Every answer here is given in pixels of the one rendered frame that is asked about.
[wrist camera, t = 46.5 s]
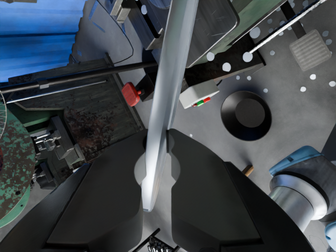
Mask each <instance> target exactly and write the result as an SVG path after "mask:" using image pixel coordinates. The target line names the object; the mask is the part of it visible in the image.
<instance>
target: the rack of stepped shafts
mask: <svg viewBox="0 0 336 252"><path fill-rule="evenodd" d="M159 231H161V230H160V228H158V229H157V230H155V231H154V232H153V233H152V234H151V235H150V236H149V237H148V238H147V239H146V240H144V241H143V242H142V243H141V244H140V245H139V246H138V247H137V248H136V249H134V250H133V251H132V252H138V251H139V250H140V249H141V248H142V247H143V246H144V245H145V244H147V243H149V245H148V246H147V248H148V251H149V252H177V251H178V250H179V249H180V248H181V247H179V246H178V245H177V246H176V247H175V248H173V247H171V246H169V245H168V244H166V243H165V242H163V241H161V240H160V239H158V238H157V237H155V235H156V234H157V233H158V232H159ZM165 247H166V248H165Z"/></svg>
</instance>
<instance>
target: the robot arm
mask: <svg viewBox="0 0 336 252"><path fill-rule="evenodd" d="M147 135H148V129H142V130H141V131H139V132H137V133H135V134H133V135H132V136H130V137H128V138H126V139H124V140H123V141H121V142H119V143H117V144H116V145H114V146H112V147H111V148H109V149H108V150H106V151H105V152H104V153H103V154H101V155H100V156H99V157H98V158H97V159H96V160H95V161H93V162H92V163H84V164H83V165H82V166H81V167H80V168H79V169H77V170H76V171H75V172H74V173H73V174H72V175H70V176H69V177H68V178H67V179H66V180H65V181H63V182H62V183H61V184H60V185H59V186H58V187H56V188H55V189H54V190H53V191H52V192H51V193H49V194H48V195H47V196H46V197H45V198H44V199H43V200H41V201H40V202H39V203H38V204H37V205H36V206H34V207H33V208H32V209H31V210H30V211H29V212H28V213H27V214H26V215H25V216H24V217H23V218H22V219H21V220H20V221H19V222H18V223H17V224H16V225H15V226H14V227H13V228H12V229H11V230H10V231H9V233H8V234H7V235H6V236H5V237H4V238H3V240H2V241H1V242H0V252H128V251H129V250H131V249H132V248H134V247H135V246H137V245H138V244H139V243H140V241H141V239H142V234H143V224H144V209H143V198H142V188H141V186H140V184H141V182H142V181H143V180H144V178H145V177H146V176H147V168H146V154H145V150H146V142H147ZM166 153H169V155H170V156H171V176H172V177H173V178H174V180H175V181H176V182H175V184H174V185H173V186H172V188H171V232H172V239H173V241H174V243H175V244H176V245H178V246H179V247H181V248H182V249H184V250H185V251H187V252H316V251H315V249H314V248H313V246H312V245H311V243H310V242H309V241H308V239H307V238H306V236H305V235H304V234H303V232H304V231H305V229H306V227H307V226H308V224H309V222H310V221H311V220H319V221H320V222H321V223H322V224H323V225H324V226H325V229H324V234H325V238H326V240H327V242H328V244H329V245H330V246H331V247H332V248H333V249H334V250H335V251H336V166H335V165H334V164H333V163H332V162H330V161H329V160H328V159H327V158H326V157H325V155H324V154H323V153H320V152H318V151H317V150H316V149H315V148H313V147H312V146H309V145H305V146H302V147H301V148H299V149H297V150H296V151H294V152H293V153H291V154H290V155H288V156H287V157H285V158H284V159H282V160H281V161H280V162H278V163H277V164H275V165H274V166H273V167H271V168H270V169H269V173H270V175H271V176H272V177H273V178H272V179H271V181H270V183H269V189H270V193H269V195H267V194H266V193H265V192H264V191H263V190H261V189H260V188H259V187H258V186H257V185H256V184H255V183H254V182H253V181H251V180H250V179H249V178H248V177H247V176H246V175H245V174H244V173H243V172H242V171H240V170H239V169H238V168H237V167H236V166H235V165H234V164H233V163H232V162H230V161H223V160H222V159H221V158H220V157H219V156H218V155H217V154H215V153H214V152H213V151H212V150H210V149H209V148H208V147H206V146H205V145H203V144H201V143H200V142H198V141H196V140H194V139H193V138H191V137H189V136H187V135H185V134H184V133H182V132H180V131H178V130H176V129H174V128H171V129H168V130H166Z"/></svg>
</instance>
